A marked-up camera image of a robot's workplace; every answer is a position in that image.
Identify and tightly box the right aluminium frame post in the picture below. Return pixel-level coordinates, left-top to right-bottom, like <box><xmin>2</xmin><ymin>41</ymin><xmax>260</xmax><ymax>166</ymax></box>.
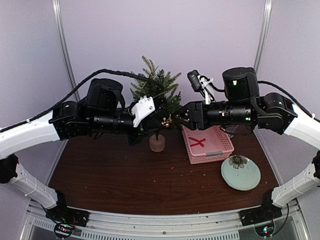
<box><xmin>253</xmin><ymin>0</ymin><xmax>273</xmax><ymax>74</ymax></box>

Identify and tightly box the pink plastic basket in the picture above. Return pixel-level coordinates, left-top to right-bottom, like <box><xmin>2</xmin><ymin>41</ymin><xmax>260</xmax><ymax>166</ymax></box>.
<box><xmin>182</xmin><ymin>125</ymin><xmax>234</xmax><ymax>165</ymax></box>

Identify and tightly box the left green circuit board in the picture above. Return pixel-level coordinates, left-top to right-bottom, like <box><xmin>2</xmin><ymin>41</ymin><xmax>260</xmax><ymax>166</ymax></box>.
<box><xmin>53</xmin><ymin>223</ymin><xmax>75</xmax><ymax>238</ymax></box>

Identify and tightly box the aluminium frame post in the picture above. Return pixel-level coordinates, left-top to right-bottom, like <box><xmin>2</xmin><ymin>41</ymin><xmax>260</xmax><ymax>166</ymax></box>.
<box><xmin>253</xmin><ymin>0</ymin><xmax>273</xmax><ymax>74</ymax></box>
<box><xmin>52</xmin><ymin>0</ymin><xmax>77</xmax><ymax>89</ymax></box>

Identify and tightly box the round wooden tree base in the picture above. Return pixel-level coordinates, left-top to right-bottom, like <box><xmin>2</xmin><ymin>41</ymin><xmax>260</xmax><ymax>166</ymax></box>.
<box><xmin>149</xmin><ymin>134</ymin><xmax>165</xmax><ymax>153</ymax></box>

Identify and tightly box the right green circuit board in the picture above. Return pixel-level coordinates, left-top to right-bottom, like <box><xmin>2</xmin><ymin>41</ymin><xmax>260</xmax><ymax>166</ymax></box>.
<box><xmin>254</xmin><ymin>223</ymin><xmax>275</xmax><ymax>238</ymax></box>

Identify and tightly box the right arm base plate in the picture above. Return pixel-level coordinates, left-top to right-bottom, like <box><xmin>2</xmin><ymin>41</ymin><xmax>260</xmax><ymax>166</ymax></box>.
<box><xmin>239</xmin><ymin>204</ymin><xmax>282</xmax><ymax>226</ymax></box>

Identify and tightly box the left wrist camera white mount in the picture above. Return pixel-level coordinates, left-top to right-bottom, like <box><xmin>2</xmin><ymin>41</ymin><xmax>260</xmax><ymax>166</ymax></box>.
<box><xmin>128</xmin><ymin>95</ymin><xmax>166</xmax><ymax>128</ymax></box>

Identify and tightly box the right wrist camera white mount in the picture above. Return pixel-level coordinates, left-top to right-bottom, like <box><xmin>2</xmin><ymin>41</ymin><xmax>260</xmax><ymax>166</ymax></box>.
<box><xmin>187</xmin><ymin>70</ymin><xmax>215</xmax><ymax>105</ymax></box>

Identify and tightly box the small green christmas tree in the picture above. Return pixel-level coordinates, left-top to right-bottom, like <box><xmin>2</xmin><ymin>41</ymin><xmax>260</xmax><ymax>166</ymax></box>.
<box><xmin>129</xmin><ymin>55</ymin><xmax>182</xmax><ymax>138</ymax></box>

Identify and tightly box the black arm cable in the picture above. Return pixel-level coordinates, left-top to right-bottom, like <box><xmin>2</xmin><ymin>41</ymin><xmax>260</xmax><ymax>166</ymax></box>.
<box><xmin>0</xmin><ymin>69</ymin><xmax>165</xmax><ymax>131</ymax></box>
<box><xmin>257</xmin><ymin>80</ymin><xmax>317</xmax><ymax>118</ymax></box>

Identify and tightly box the green circuit board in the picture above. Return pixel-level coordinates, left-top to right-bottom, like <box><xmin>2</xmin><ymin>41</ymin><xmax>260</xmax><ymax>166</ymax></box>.
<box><xmin>53</xmin><ymin>223</ymin><xmax>75</xmax><ymax>238</ymax></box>
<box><xmin>254</xmin><ymin>223</ymin><xmax>275</xmax><ymax>238</ymax></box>

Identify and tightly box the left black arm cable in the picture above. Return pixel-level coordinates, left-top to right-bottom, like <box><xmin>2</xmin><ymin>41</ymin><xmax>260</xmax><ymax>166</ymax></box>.
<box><xmin>0</xmin><ymin>69</ymin><xmax>165</xmax><ymax>131</ymax></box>

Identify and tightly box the front aluminium rail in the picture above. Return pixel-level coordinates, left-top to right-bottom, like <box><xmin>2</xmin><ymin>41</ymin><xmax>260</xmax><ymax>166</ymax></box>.
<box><xmin>17</xmin><ymin>200</ymin><xmax>311</xmax><ymax>240</ymax></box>

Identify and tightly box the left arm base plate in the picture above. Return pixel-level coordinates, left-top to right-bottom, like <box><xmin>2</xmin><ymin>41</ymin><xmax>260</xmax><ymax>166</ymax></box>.
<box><xmin>44</xmin><ymin>205</ymin><xmax>90</xmax><ymax>227</ymax></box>

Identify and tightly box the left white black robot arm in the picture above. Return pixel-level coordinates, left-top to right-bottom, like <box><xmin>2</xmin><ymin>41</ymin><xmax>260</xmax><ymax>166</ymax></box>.
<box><xmin>0</xmin><ymin>78</ymin><xmax>165</xmax><ymax>222</ymax></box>

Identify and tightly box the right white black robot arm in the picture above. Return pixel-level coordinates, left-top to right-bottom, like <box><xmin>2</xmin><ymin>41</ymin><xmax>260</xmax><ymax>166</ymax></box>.
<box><xmin>173</xmin><ymin>67</ymin><xmax>320</xmax><ymax>149</ymax></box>

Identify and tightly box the red satin ribbon bow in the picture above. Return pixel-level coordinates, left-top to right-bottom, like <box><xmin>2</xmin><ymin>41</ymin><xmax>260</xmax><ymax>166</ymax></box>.
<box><xmin>188</xmin><ymin>137</ymin><xmax>206</xmax><ymax>148</ymax></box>

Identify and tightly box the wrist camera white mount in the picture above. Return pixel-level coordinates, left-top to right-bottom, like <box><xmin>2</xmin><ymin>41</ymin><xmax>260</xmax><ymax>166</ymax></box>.
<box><xmin>187</xmin><ymin>70</ymin><xmax>215</xmax><ymax>105</ymax></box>
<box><xmin>128</xmin><ymin>95</ymin><xmax>166</xmax><ymax>128</ymax></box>

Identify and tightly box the pale green flower plate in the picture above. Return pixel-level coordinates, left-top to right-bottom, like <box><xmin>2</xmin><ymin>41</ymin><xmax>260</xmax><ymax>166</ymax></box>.
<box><xmin>220</xmin><ymin>155</ymin><xmax>261</xmax><ymax>191</ymax></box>

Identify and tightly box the left aluminium frame post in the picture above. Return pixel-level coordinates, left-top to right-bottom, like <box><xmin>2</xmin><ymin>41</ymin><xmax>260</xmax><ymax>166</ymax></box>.
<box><xmin>52</xmin><ymin>0</ymin><xmax>77</xmax><ymax>89</ymax></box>

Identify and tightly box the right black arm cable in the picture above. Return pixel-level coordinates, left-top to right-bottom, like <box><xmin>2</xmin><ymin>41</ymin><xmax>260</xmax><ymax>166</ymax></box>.
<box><xmin>257</xmin><ymin>80</ymin><xmax>317</xmax><ymax>118</ymax></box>

